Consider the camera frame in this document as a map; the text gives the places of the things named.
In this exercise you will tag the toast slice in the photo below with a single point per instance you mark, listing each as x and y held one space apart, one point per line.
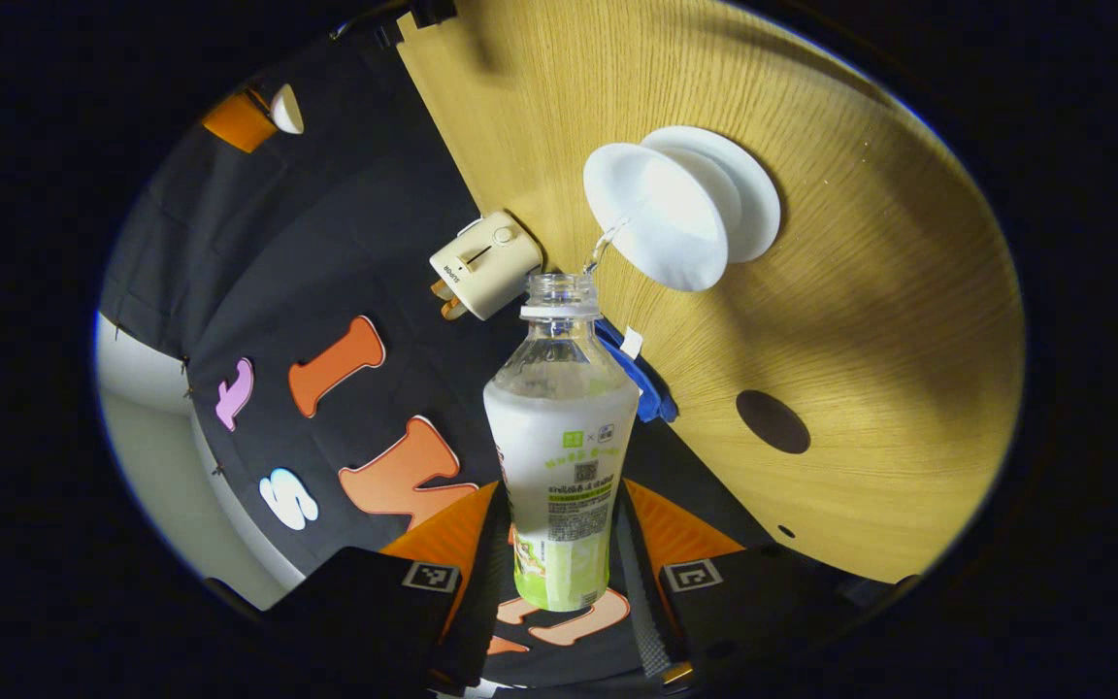
450 306

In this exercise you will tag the white toaster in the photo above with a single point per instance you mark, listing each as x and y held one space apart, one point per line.
486 262

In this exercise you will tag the white saucer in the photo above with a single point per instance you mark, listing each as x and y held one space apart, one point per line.
753 204

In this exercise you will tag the blue cloth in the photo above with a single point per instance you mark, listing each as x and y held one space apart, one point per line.
646 383

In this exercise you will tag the clear water bottle white label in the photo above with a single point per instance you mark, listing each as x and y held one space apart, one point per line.
559 437

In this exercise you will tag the black backdrop cloth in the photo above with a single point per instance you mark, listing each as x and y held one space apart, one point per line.
326 252

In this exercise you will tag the white teacup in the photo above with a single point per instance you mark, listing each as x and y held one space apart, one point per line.
661 218

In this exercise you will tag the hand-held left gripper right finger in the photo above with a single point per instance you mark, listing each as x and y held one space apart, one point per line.
641 602

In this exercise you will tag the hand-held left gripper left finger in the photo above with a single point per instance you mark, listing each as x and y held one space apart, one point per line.
481 602

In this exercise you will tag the dark round coaster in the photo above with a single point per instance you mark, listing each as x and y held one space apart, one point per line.
772 422

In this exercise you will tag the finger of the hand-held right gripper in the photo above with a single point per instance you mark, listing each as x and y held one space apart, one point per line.
239 121

